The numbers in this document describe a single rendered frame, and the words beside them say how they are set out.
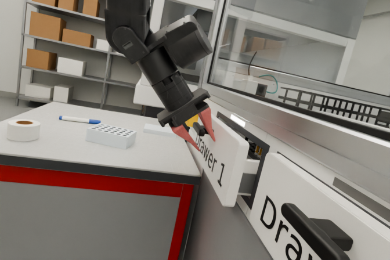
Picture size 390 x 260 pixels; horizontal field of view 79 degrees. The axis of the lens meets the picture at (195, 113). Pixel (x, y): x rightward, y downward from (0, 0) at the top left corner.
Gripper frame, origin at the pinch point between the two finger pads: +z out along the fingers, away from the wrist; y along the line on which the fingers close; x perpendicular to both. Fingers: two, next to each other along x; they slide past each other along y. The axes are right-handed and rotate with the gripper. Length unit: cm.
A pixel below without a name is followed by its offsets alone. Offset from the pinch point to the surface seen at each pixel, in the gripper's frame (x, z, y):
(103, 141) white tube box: 26.9, -6.4, -24.0
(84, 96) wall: 416, -30, -124
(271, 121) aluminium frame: -9.7, -0.8, 10.4
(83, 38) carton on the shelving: 375, -104, -62
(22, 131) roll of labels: 21.7, -20.1, -36.6
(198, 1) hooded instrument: 83, -32, 38
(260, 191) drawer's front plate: -15.3, 4.6, 2.4
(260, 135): -8.0, 1.1, 8.2
